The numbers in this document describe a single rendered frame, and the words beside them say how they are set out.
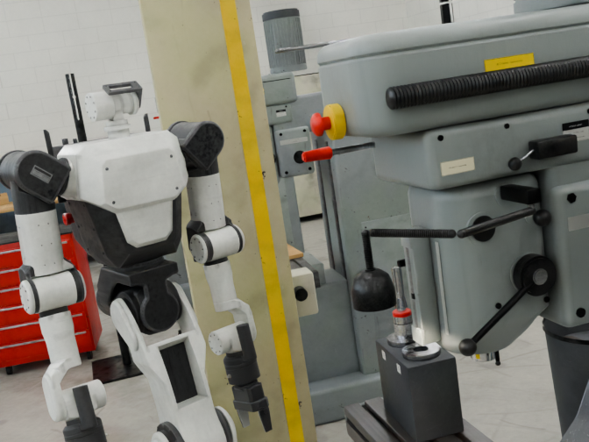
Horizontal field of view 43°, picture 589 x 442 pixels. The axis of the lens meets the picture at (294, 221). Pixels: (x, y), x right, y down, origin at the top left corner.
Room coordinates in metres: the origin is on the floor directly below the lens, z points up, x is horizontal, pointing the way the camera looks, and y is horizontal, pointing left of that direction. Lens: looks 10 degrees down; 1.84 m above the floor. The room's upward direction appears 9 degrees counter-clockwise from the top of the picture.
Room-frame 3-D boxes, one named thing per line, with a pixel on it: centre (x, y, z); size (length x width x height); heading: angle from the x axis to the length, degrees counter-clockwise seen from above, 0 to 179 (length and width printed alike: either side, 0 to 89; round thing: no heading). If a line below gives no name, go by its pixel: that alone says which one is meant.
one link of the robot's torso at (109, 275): (1.87, 0.44, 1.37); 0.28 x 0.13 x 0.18; 35
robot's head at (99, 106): (1.80, 0.39, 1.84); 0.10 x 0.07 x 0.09; 125
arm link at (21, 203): (1.70, 0.58, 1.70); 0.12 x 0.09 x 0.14; 35
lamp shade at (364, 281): (1.18, -0.11, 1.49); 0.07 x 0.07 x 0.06
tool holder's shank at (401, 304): (1.76, -0.23, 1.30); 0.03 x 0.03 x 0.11
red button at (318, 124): (1.26, -0.07, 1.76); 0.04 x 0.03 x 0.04; 15
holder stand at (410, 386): (1.71, -0.24, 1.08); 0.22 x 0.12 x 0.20; 12
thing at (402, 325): (1.76, -0.23, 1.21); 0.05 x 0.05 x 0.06
